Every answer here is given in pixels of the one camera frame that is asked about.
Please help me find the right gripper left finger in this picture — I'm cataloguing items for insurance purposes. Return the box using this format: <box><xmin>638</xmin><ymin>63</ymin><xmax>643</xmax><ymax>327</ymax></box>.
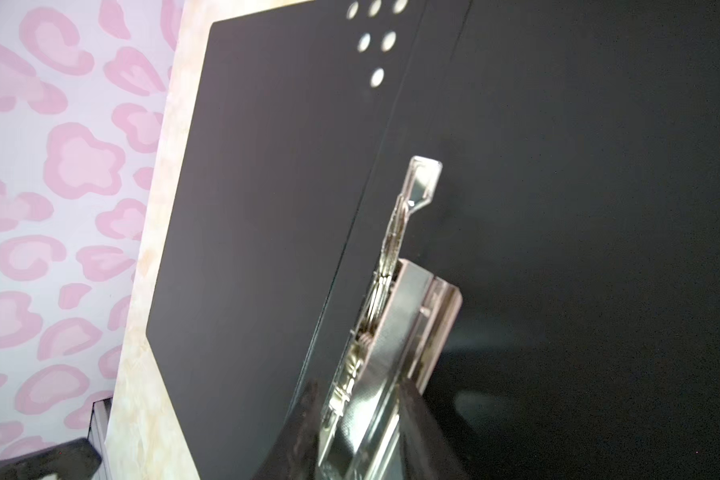
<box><xmin>252</xmin><ymin>380</ymin><xmax>324</xmax><ymax>480</ymax></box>

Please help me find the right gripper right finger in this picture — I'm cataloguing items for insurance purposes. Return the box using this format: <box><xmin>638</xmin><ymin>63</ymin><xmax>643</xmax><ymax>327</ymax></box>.
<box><xmin>397</xmin><ymin>378</ymin><xmax>470</xmax><ymax>480</ymax></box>

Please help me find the black A4 clip folder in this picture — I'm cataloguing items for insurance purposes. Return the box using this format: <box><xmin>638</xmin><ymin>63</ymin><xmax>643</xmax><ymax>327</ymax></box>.
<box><xmin>147</xmin><ymin>1</ymin><xmax>720</xmax><ymax>479</ymax></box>

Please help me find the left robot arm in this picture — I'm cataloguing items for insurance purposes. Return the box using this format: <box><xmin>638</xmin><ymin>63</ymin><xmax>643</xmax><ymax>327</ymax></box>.
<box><xmin>0</xmin><ymin>438</ymin><xmax>102</xmax><ymax>480</ymax></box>

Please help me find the metal folder clip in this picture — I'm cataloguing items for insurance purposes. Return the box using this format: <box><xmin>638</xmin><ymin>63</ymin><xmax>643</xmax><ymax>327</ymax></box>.
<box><xmin>316</xmin><ymin>156</ymin><xmax>462</xmax><ymax>479</ymax></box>

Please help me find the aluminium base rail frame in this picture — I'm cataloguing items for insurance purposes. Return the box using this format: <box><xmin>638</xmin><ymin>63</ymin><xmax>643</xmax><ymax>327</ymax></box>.
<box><xmin>88</xmin><ymin>398</ymin><xmax>113</xmax><ymax>480</ymax></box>

